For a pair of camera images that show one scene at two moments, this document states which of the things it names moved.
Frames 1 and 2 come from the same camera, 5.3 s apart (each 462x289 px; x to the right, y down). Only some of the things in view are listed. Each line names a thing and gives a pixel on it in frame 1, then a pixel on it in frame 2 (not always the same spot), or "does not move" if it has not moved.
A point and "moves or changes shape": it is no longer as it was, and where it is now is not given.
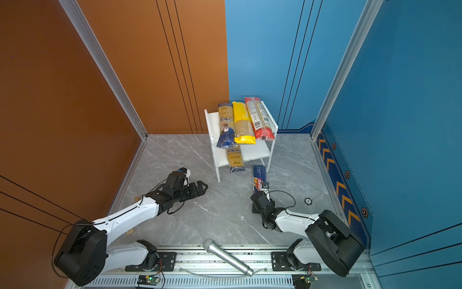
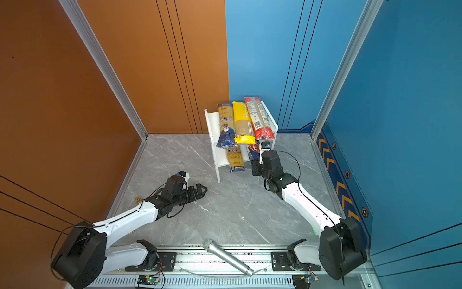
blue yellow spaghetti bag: (235, 159) does not move
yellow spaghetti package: (244, 130) does not move
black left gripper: (195, 193) does not move
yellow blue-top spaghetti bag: (227, 137) does not move
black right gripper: (254, 209) → (255, 169)
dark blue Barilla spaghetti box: (260, 171) moves or changes shape
